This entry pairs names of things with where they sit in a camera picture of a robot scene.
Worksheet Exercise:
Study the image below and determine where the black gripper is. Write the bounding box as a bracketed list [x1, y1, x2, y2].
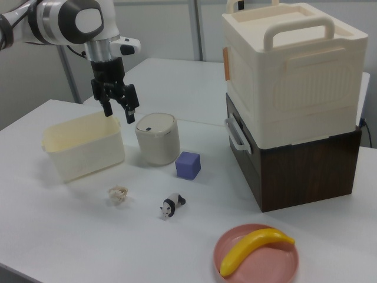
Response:
[90, 57, 140, 124]

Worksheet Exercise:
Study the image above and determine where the small beige trash can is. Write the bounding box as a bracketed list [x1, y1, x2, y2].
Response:
[134, 112, 181, 166]

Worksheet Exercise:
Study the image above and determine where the cream plastic basket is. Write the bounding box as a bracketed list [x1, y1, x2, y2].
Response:
[41, 111, 125, 184]

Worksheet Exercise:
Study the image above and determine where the crumpled paper ball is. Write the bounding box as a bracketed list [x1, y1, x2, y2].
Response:
[107, 185, 130, 206]

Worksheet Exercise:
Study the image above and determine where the purple cube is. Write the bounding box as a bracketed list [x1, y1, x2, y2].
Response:
[174, 151, 202, 181]

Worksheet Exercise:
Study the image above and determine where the toy panda figurine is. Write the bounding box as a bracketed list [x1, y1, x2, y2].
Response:
[160, 192, 187, 220]

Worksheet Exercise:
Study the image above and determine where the dark wooden drawer box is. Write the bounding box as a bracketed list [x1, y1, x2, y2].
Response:
[224, 92, 362, 213]

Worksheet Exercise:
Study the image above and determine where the yellow banana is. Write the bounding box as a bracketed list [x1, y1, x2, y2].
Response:
[220, 227, 296, 278]

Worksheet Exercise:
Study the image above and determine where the pink plate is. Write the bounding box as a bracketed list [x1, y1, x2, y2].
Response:
[213, 223, 300, 283]

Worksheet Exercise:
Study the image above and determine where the cream storage box with handle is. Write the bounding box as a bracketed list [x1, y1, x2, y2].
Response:
[220, 0, 370, 149]

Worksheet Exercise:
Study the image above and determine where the black cable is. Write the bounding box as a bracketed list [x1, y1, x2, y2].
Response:
[359, 117, 373, 148]

